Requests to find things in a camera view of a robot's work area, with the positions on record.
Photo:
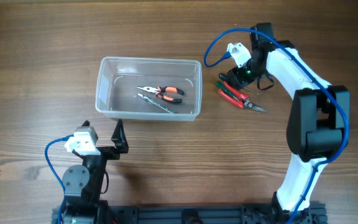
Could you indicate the green handled screwdriver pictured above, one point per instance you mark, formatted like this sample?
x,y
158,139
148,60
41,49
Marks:
x,y
227,89

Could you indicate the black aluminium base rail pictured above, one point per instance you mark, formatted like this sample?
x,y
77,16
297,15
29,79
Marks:
x,y
244,214

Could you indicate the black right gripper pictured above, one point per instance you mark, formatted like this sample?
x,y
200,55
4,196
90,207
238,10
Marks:
x,y
237,73

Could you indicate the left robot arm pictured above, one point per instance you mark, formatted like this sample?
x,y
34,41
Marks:
x,y
82,184

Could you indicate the clear plastic container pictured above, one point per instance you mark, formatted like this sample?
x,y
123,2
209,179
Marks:
x,y
174,83

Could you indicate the black red handled screwdriver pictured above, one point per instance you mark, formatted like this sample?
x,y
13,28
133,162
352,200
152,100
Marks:
x,y
224,78

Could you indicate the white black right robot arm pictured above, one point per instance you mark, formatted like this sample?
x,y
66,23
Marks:
x,y
318,125

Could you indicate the red handled snips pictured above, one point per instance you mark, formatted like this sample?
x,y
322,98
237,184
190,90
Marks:
x,y
246,104

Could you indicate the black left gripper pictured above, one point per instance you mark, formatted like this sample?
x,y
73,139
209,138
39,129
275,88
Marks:
x,y
119,138

